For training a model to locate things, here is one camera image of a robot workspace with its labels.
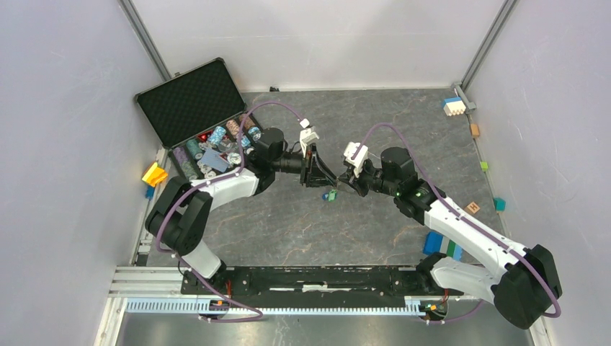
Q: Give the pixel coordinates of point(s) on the teal small block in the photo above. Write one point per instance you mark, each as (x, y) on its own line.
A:
(499, 204)

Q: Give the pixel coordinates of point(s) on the black poker chip case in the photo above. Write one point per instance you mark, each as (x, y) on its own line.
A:
(194, 115)

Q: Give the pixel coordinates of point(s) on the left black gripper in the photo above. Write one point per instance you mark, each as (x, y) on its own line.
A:
(314, 173)

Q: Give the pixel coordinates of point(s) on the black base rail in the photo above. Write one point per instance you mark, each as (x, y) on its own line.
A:
(377, 286)

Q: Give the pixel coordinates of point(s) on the blue green brick stack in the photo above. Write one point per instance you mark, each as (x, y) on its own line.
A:
(435, 242)

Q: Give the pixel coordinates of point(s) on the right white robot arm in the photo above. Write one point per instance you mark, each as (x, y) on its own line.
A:
(522, 283)

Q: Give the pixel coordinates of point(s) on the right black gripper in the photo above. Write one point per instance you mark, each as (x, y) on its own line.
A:
(358, 185)

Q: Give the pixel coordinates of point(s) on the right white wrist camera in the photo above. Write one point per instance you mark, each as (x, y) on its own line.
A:
(355, 155)

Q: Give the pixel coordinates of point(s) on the small blue block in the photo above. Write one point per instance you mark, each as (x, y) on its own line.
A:
(149, 194)

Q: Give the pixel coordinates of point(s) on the green key tag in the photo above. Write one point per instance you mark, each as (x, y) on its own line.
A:
(331, 196)

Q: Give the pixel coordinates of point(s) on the small orange patterned block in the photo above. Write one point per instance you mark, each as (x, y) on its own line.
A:
(472, 208)

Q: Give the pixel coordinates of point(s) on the yellow orange toy block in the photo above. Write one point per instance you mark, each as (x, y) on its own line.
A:
(154, 175)

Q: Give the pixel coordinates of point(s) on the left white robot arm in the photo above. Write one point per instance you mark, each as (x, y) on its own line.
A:
(180, 214)

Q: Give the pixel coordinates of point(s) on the blue white toy brick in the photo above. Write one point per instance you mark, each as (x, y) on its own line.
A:
(454, 106)

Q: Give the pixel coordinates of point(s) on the grey slotted cable duct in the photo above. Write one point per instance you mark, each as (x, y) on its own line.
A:
(205, 306)

